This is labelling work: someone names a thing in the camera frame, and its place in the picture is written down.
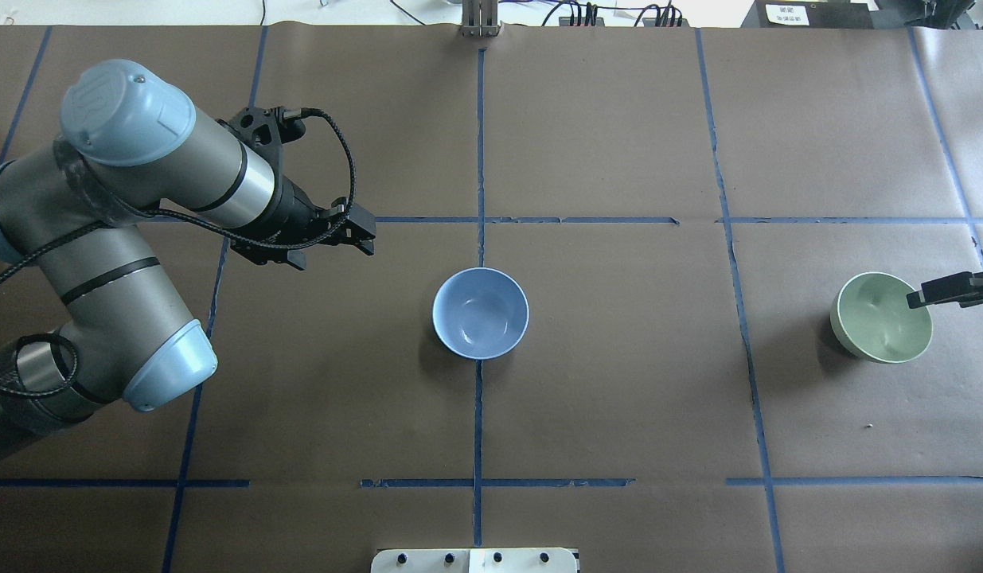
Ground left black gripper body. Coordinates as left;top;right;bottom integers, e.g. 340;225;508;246
275;179;357;246

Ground green bowl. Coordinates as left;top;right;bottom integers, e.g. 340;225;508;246
829;271;934;364

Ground blue bowl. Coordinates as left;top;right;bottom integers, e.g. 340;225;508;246
431;266;531;361

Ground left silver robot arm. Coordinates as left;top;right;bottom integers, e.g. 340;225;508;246
0;59;377;461

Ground black orange connector strip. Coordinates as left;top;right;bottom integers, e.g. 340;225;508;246
541;1;690;29

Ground black power adapter box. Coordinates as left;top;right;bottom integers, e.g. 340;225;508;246
741;1;874;29

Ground aluminium frame post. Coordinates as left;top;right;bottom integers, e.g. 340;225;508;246
458;0;501;37

